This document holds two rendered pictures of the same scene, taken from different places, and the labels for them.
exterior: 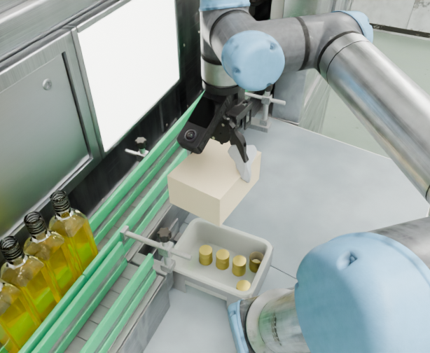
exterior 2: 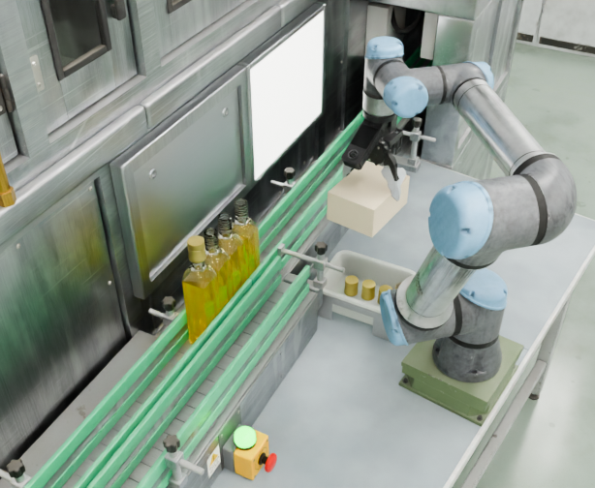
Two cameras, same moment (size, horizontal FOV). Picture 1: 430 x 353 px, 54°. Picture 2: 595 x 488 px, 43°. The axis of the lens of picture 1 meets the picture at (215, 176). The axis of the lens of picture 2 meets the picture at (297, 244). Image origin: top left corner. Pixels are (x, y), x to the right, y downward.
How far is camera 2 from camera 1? 0.89 m
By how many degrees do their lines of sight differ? 4
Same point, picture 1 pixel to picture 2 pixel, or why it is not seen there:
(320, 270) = (439, 198)
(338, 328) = (447, 224)
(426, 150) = (508, 151)
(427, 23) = not seen: outside the picture
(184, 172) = (342, 190)
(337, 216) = not seen: hidden behind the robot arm
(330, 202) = not seen: hidden behind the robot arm
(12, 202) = (191, 213)
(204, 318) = (350, 340)
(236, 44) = (394, 85)
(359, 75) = (477, 107)
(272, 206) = (419, 249)
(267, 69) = (416, 103)
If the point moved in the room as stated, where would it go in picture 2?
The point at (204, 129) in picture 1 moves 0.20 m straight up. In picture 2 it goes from (364, 150) to (370, 61)
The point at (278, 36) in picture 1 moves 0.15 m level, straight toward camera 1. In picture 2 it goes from (423, 80) to (418, 119)
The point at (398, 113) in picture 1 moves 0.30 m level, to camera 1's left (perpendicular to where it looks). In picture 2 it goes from (496, 131) to (325, 127)
